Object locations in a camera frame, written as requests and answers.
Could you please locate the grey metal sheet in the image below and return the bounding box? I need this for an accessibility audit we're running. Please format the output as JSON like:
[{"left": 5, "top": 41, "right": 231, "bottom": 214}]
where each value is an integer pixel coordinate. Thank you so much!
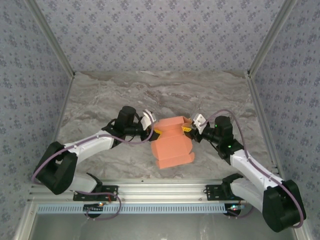
[{"left": 27, "top": 213, "right": 301, "bottom": 240}]

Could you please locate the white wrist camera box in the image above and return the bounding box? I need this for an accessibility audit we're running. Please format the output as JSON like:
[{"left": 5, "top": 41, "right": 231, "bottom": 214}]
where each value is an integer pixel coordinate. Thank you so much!
[
  {"left": 191, "top": 112, "right": 208, "bottom": 133},
  {"left": 139, "top": 109, "right": 158, "bottom": 131}
]

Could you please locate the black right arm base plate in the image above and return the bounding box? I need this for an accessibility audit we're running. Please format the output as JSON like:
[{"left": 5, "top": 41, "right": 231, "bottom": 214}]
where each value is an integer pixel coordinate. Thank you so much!
[{"left": 205, "top": 184, "right": 233, "bottom": 201}]

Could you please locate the aluminium table side rail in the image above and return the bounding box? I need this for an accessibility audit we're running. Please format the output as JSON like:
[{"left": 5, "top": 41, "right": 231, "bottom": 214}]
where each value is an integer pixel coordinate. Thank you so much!
[
  {"left": 11, "top": 73, "right": 76, "bottom": 240},
  {"left": 245, "top": 73, "right": 311, "bottom": 240}
]

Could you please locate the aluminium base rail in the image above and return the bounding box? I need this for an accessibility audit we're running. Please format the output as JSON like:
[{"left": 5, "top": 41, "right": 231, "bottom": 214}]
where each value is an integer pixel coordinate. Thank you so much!
[{"left": 27, "top": 178, "right": 298, "bottom": 202}]

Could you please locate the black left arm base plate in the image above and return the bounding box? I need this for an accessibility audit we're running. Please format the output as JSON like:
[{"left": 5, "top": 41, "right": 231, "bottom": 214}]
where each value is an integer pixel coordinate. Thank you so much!
[{"left": 73, "top": 184, "right": 119, "bottom": 202}]

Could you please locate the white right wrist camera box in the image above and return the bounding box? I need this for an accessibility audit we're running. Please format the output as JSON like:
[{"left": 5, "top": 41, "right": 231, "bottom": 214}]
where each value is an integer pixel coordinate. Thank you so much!
[{"left": 191, "top": 112, "right": 208, "bottom": 133}]

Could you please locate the aluminium frame corner post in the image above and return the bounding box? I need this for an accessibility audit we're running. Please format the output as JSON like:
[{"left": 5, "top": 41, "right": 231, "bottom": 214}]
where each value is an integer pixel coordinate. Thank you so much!
[
  {"left": 24, "top": 0, "right": 76, "bottom": 78},
  {"left": 245, "top": 0, "right": 300, "bottom": 79}
]

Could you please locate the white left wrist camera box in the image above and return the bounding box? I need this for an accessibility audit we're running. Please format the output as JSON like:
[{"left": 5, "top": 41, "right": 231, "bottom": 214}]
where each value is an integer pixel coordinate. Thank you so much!
[{"left": 139, "top": 109, "right": 158, "bottom": 131}]

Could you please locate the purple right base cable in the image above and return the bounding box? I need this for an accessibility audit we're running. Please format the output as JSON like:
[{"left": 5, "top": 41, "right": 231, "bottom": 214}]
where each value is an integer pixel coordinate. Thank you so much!
[{"left": 227, "top": 203, "right": 255, "bottom": 219}]

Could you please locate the orange paper box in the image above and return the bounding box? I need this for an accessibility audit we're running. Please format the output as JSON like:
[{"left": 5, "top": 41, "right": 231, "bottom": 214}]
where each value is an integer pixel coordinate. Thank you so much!
[{"left": 150, "top": 116, "right": 196, "bottom": 170}]

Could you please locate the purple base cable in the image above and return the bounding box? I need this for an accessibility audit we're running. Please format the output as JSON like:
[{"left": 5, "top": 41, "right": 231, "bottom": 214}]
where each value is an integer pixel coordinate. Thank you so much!
[
  {"left": 227, "top": 203, "right": 255, "bottom": 219},
  {"left": 74, "top": 191, "right": 123, "bottom": 221}
]

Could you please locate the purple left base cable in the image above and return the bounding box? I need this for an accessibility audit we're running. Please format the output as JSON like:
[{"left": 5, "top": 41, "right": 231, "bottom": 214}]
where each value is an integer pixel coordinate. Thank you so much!
[{"left": 74, "top": 191, "right": 123, "bottom": 221}]

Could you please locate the small circuit board with LED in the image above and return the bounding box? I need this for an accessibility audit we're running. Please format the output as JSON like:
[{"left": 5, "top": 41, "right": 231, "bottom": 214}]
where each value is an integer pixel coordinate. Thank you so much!
[
  {"left": 83, "top": 202, "right": 105, "bottom": 213},
  {"left": 226, "top": 203, "right": 246, "bottom": 216}
]

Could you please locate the light blue slotted cable duct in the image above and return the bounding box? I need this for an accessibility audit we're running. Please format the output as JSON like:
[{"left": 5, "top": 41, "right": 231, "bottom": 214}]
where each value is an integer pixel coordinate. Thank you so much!
[{"left": 37, "top": 202, "right": 230, "bottom": 215}]

